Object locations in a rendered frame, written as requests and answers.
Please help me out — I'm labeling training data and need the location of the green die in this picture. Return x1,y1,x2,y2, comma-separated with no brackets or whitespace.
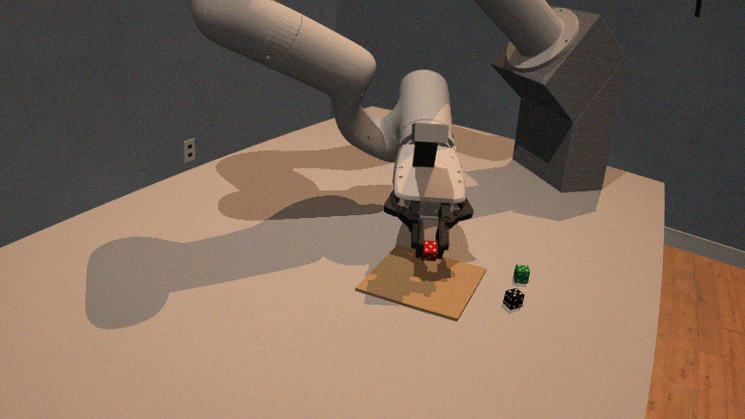
513,265,530,284

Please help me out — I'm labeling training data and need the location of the tan flat mat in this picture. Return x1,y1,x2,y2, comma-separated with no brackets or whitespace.
355,245,486,321

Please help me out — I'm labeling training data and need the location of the black die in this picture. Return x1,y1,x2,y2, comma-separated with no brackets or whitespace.
503,289,525,309

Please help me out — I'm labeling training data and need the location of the red die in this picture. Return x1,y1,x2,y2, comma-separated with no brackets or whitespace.
421,240,438,261

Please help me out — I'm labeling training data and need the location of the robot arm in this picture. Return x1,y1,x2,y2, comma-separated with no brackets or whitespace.
190,0,579,168

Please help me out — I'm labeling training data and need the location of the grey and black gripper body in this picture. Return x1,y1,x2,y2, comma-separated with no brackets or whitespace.
392,140,466,220

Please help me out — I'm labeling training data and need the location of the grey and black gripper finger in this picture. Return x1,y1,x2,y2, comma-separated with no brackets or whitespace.
384,191,424,258
435,198,473,259

